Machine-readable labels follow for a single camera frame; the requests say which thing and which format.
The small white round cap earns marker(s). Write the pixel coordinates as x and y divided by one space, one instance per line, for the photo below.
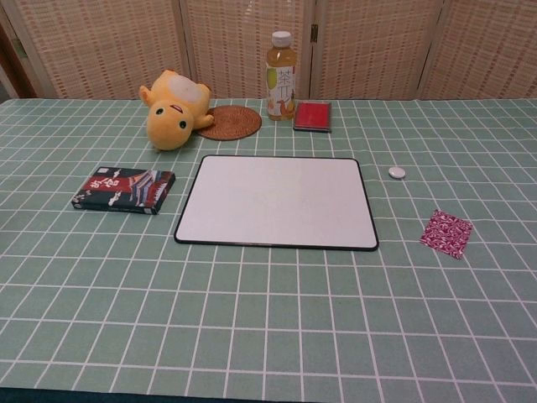
396 172

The pink patterned small packet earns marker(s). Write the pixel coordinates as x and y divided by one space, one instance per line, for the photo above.
446 233

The round woven brown coaster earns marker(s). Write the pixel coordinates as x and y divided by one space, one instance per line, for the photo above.
235 124

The red ink pad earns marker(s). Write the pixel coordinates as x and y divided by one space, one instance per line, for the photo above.
312 115

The green checked tablecloth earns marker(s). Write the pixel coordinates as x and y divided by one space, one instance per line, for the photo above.
268 315

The yellow tea bottle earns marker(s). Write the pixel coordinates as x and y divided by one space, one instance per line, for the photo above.
282 84

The yellow plush toy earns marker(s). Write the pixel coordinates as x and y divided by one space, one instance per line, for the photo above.
168 121

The black red snack packet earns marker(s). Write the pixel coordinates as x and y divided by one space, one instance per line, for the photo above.
121 191

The bamboo folding screen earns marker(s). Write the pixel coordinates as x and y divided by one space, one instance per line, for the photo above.
105 42

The white rectangular board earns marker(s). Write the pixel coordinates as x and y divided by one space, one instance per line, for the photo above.
251 210

